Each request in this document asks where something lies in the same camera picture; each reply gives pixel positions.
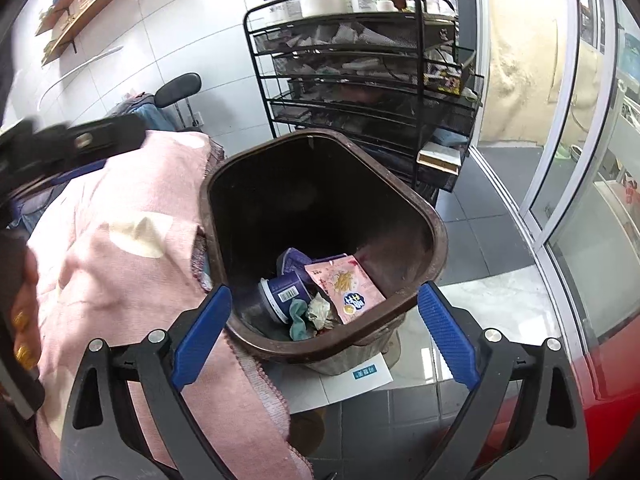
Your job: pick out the cream foam board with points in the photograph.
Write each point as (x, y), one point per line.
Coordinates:
(525, 60)

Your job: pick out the person's left hand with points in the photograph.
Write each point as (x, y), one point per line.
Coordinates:
(27, 320)

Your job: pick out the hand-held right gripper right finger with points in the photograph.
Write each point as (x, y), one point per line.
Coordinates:
(447, 335)

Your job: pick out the black round stool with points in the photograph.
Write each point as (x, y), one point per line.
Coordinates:
(175, 87)

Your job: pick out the blue white paper cup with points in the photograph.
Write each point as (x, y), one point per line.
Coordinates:
(285, 292)

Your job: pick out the brown plastic bin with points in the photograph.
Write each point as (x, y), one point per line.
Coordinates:
(300, 185)

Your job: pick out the white flat box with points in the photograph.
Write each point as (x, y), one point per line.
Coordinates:
(440, 155)

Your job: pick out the red glossy object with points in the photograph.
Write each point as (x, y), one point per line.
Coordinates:
(600, 410)

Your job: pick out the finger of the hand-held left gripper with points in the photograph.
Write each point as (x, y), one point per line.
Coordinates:
(100, 137)

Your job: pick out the pink polka dot blanket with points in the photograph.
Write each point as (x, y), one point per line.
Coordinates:
(100, 285)

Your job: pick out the white sheet teal label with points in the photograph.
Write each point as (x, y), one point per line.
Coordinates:
(320, 390)

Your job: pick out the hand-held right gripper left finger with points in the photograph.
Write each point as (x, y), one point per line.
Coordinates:
(200, 335)

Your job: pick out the pink snack packet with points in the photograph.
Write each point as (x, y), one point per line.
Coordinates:
(345, 285)

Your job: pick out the aluminium glass door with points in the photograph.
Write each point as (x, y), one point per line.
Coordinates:
(550, 185)

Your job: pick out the pale green basin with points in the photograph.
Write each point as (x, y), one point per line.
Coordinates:
(566, 152)

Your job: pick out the teal face mask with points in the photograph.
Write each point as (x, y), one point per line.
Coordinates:
(300, 320)

